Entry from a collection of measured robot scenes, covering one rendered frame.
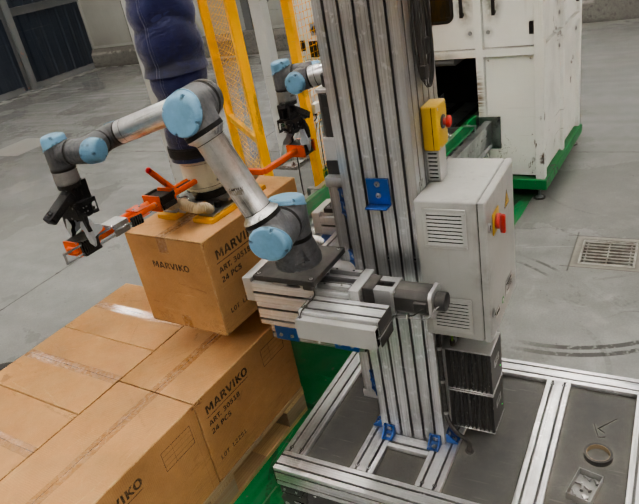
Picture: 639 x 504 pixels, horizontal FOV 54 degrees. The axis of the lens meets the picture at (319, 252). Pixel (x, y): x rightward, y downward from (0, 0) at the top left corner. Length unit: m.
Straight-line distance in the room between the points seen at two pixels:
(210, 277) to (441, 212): 0.90
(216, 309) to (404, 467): 0.89
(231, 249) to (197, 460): 0.79
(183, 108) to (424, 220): 0.74
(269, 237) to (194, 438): 0.94
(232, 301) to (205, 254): 0.25
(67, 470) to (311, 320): 0.98
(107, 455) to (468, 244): 1.37
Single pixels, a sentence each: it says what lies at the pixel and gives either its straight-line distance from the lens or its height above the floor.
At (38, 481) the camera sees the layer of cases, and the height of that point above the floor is 0.54.
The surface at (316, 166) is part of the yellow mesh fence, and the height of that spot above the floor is 0.67.
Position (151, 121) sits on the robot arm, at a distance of 1.94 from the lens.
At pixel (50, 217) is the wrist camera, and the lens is 2.04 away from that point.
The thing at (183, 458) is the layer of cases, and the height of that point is 0.39.
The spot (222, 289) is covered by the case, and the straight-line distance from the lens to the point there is 2.32.
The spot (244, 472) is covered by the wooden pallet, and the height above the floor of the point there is 0.02.
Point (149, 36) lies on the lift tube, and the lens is 2.29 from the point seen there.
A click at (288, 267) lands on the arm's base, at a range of 1.93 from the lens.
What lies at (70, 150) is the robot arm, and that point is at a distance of 1.98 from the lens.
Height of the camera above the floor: 1.96
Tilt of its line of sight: 27 degrees down
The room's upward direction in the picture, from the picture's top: 11 degrees counter-clockwise
